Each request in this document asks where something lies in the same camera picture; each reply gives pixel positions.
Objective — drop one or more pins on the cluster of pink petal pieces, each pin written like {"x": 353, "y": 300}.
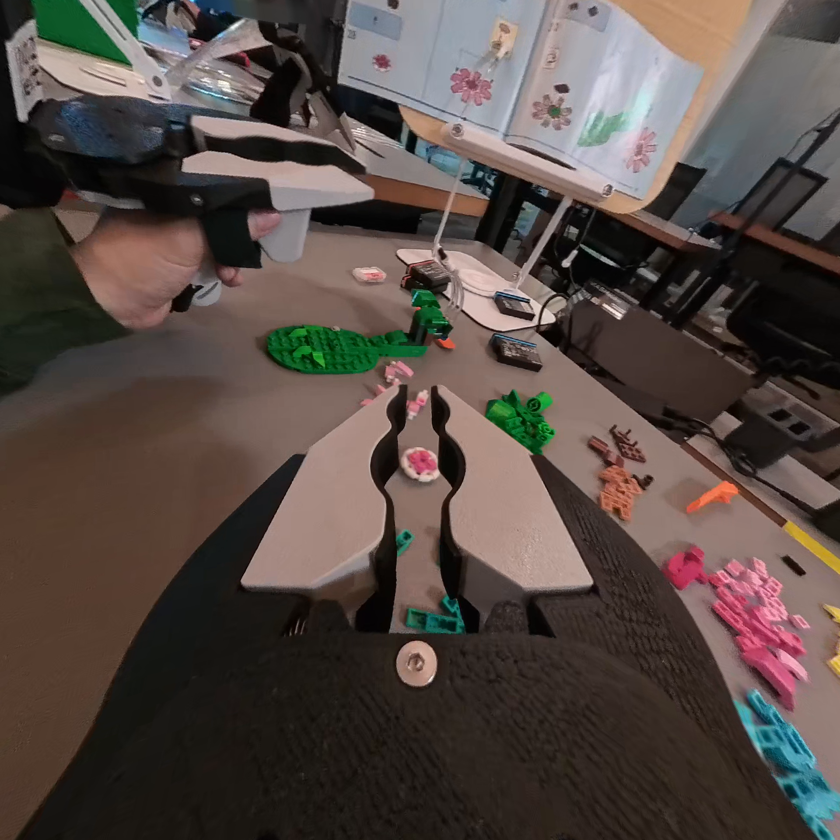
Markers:
{"x": 394, "y": 371}

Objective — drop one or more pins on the person's left hand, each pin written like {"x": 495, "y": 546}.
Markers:
{"x": 144, "y": 269}

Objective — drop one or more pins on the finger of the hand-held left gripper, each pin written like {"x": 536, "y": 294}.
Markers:
{"x": 295, "y": 180}
{"x": 249, "y": 131}

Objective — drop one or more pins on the black battery blue trim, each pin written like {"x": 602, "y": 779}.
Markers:
{"x": 515, "y": 306}
{"x": 517, "y": 352}

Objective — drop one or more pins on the pile of cyan lego pieces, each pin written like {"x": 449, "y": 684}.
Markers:
{"x": 787, "y": 754}

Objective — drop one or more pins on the pile of green lego pieces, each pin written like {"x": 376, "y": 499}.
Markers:
{"x": 518, "y": 420}

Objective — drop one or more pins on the orange brick separator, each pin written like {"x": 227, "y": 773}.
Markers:
{"x": 712, "y": 495}

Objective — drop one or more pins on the pile of orange lego pieces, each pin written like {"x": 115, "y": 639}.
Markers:
{"x": 620, "y": 492}

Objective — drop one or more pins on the person's left forearm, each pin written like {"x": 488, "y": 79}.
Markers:
{"x": 33, "y": 295}

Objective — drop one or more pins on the pile of pink lego pieces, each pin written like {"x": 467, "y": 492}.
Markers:
{"x": 754, "y": 610}

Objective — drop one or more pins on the yellow tape strip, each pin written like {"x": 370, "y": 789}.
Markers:
{"x": 814, "y": 546}

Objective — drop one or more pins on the grey block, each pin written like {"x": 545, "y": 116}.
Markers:
{"x": 774, "y": 436}

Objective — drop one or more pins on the green lego leaf build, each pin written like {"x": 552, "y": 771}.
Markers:
{"x": 315, "y": 348}

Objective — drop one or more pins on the black grey gripper device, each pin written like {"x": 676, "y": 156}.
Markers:
{"x": 289, "y": 92}

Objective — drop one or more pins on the pile of yellow lego pieces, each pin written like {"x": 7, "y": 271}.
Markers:
{"x": 835, "y": 656}

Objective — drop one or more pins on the black equipment case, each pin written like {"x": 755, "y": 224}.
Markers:
{"x": 656, "y": 354}

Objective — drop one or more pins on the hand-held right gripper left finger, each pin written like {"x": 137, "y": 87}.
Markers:
{"x": 315, "y": 525}

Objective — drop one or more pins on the black battery red trim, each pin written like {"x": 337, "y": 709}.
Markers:
{"x": 426, "y": 275}

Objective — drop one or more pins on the small black lego piece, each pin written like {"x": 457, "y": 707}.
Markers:
{"x": 793, "y": 565}

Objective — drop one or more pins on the lego instruction booklet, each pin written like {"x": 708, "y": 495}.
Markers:
{"x": 459, "y": 39}

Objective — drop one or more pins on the pile of dark brown lego pieces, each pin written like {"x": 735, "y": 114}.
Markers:
{"x": 617, "y": 446}

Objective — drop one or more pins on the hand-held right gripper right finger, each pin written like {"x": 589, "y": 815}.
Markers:
{"x": 518, "y": 525}

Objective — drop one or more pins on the pink white lego flower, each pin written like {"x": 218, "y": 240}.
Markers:
{"x": 418, "y": 463}

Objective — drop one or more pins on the pile of teal lego pieces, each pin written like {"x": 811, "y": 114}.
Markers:
{"x": 426, "y": 620}

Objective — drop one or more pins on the wood edged desk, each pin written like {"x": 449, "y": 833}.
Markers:
{"x": 774, "y": 239}

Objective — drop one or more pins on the small clear pink packet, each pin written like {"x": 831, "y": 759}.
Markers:
{"x": 368, "y": 275}

